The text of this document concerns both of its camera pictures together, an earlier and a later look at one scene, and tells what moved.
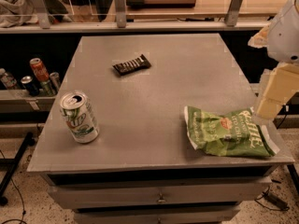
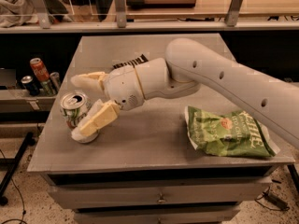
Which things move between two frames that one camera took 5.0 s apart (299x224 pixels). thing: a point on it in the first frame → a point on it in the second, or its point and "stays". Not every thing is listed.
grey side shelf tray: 21,101 stays
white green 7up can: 78,116 stays
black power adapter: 276,201 stays
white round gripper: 284,36 → 122,89
